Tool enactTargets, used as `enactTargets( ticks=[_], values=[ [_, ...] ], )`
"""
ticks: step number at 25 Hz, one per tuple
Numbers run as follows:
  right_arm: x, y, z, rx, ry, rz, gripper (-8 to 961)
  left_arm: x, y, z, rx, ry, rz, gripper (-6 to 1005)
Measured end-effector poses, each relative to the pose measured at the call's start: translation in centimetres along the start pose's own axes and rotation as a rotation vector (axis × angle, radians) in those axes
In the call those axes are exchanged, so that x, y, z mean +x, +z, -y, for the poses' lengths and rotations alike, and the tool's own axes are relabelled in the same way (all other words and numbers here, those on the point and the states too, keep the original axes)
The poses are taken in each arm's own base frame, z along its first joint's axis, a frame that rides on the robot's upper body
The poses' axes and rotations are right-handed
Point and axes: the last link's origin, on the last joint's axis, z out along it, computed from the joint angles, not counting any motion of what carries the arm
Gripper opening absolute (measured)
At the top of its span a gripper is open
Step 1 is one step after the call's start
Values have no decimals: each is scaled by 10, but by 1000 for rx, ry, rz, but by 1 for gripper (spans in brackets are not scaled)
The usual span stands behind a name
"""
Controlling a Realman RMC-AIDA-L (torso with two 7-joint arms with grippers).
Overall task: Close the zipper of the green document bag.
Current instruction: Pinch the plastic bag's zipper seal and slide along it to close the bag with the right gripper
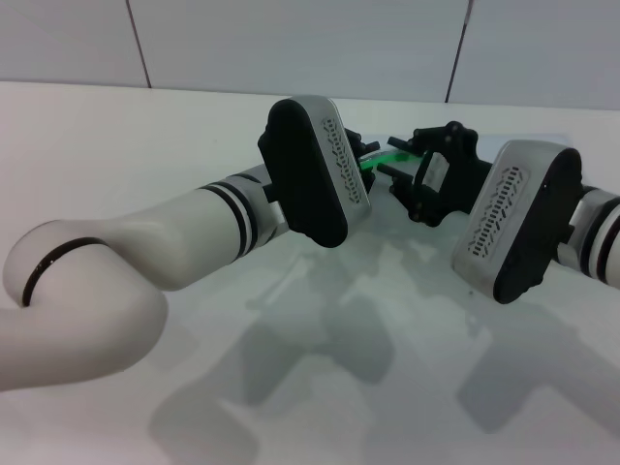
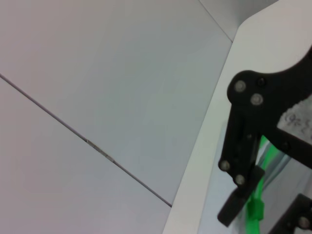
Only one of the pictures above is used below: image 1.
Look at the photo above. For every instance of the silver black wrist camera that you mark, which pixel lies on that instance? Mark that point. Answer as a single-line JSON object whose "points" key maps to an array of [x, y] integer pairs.
{"points": [[523, 218], [300, 169]]}

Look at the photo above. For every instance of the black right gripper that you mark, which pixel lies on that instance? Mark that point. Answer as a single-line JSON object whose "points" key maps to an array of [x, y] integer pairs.
{"points": [[465, 184]]}

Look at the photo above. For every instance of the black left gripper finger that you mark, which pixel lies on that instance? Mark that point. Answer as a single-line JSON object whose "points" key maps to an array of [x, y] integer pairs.
{"points": [[369, 180], [356, 143]]}

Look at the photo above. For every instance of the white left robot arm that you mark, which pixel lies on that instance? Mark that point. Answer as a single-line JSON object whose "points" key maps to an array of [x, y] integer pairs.
{"points": [[145, 242]]}

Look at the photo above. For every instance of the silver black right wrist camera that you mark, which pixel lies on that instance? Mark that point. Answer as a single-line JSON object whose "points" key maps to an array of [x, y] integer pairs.
{"points": [[523, 218]]}

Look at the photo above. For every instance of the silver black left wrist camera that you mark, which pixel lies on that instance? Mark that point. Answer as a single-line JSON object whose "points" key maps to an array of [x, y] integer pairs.
{"points": [[300, 169]]}

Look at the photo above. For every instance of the clear green-zip document bag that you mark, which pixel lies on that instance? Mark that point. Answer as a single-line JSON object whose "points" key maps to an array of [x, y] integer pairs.
{"points": [[382, 159]]}

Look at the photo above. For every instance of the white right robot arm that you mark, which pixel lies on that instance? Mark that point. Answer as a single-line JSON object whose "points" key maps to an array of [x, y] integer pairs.
{"points": [[600, 232]]}

